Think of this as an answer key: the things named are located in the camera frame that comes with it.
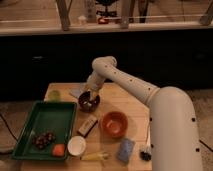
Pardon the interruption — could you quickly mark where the red object on shelf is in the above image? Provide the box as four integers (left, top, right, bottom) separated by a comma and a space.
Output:
97, 17, 109, 24

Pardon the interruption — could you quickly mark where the white and black box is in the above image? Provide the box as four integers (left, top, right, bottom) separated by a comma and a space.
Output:
77, 115, 98, 137

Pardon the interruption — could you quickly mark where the purple bowl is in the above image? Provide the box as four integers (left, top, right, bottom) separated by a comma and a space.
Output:
78, 91, 100, 112

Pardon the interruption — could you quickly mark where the orange carrot toy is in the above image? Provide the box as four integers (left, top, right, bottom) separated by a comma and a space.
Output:
52, 144, 65, 157

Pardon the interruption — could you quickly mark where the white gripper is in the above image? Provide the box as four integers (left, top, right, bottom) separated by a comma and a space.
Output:
84, 72, 105, 93

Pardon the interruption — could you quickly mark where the green cup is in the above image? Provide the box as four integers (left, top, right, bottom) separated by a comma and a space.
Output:
48, 90, 61, 101

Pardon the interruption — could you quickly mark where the yellow corn toy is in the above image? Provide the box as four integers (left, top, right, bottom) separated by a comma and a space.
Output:
81, 152, 109, 161

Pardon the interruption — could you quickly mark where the dark grape bunch toy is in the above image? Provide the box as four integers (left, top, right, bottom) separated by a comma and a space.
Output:
32, 132, 56, 149

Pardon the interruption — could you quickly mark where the black and white dish brush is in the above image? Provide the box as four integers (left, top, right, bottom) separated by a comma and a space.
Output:
139, 132, 152, 161

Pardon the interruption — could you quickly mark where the black cable left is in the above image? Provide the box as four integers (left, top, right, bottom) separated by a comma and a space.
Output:
0, 113, 19, 155

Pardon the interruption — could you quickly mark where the blue sponge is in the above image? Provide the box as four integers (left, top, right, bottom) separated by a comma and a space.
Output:
116, 138, 135, 164

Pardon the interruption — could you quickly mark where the orange bowl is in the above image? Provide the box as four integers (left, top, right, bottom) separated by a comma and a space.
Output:
100, 111, 128, 138

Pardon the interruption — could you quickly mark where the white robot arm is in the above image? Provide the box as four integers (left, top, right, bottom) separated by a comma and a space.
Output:
85, 56, 203, 171

